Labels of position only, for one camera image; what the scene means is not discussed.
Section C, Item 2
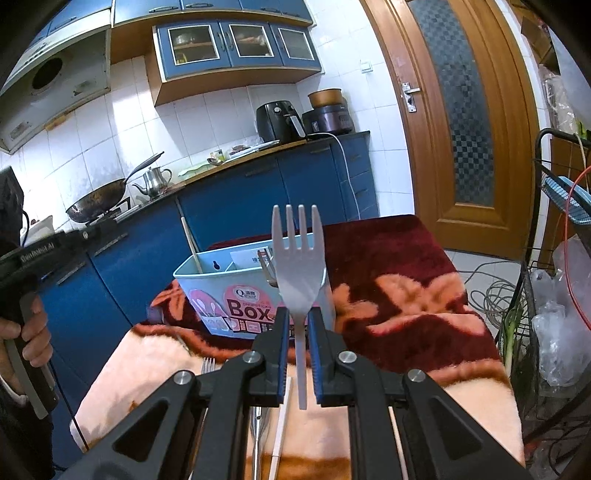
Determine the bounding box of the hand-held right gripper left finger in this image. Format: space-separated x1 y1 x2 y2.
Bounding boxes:
58 307 289 480

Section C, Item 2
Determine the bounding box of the clear plastic bag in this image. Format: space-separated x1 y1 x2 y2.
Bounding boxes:
531 235 591 386

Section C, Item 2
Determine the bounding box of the red cable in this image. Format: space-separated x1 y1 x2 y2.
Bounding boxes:
551 164 591 330

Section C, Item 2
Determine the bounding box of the gas stove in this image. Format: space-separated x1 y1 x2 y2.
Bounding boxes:
85 196 139 227

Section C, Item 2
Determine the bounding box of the blue base cabinet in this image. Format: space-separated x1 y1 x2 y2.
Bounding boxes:
37 131 372 416

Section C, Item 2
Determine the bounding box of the metal door handle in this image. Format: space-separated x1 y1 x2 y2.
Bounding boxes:
401 82 422 113

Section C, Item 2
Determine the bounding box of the green onion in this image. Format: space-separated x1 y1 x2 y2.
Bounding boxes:
503 300 525 370

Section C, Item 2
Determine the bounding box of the wooden chopstick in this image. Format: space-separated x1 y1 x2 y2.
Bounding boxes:
182 217 202 273

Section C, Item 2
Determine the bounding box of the black air fryer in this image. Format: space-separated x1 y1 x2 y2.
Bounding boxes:
256 102 306 144

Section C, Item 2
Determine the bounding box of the white chopstick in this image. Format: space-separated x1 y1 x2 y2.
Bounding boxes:
270 376 293 480

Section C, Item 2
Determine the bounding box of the blue mesh basket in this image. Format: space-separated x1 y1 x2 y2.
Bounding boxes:
540 175 591 222

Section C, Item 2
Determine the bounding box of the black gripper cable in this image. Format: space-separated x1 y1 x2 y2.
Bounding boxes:
48 364 88 455

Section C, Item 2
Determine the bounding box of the person's left hand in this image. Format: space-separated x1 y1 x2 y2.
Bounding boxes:
0 298 54 398

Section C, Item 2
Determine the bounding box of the wooden shelf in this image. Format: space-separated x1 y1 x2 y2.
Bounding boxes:
522 0 561 70

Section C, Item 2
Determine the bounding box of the grey cable coil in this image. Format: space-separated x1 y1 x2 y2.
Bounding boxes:
462 261 527 342

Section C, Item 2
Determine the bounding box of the printed plush blanket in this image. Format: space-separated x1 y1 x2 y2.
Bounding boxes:
74 215 527 480

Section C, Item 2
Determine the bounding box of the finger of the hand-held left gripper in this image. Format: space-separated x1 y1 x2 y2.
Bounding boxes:
69 218 130 259

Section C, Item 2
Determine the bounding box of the dark rice cooker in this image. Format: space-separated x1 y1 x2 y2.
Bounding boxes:
302 105 356 137

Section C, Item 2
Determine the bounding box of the wooden door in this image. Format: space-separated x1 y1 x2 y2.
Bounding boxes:
360 0 541 261

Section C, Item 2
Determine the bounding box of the brown cooking pot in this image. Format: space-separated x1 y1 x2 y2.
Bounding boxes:
308 89 345 110

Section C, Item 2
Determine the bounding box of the person's left forearm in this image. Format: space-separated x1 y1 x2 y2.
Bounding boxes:
0 369 56 480

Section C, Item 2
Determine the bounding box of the grey range hood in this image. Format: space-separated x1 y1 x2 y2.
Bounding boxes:
0 18 112 155

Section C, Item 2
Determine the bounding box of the black wire rack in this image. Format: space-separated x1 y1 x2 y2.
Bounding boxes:
499 128 591 416

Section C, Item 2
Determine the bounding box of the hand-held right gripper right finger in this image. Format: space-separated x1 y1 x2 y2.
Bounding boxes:
307 307 532 480

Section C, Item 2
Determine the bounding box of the black wok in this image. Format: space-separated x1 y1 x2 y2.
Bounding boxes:
66 151 164 224

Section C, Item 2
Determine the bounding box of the steel kettle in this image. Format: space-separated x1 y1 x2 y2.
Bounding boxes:
132 167 173 200

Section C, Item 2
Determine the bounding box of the steel utensil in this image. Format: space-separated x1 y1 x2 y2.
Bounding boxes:
252 407 271 480

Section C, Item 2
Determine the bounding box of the white power cable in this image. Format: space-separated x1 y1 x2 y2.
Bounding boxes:
307 133 363 220

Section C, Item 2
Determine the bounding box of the white cutting board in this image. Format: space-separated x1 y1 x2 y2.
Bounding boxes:
229 140 280 160

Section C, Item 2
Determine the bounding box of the light blue utensil box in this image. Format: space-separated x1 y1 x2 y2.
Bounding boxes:
173 233 335 340

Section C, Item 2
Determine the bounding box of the white plastic bag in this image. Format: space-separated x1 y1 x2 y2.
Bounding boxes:
538 65 591 139

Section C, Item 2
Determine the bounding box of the blue glass-door wall cabinet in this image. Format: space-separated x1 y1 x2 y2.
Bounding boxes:
145 21 322 107

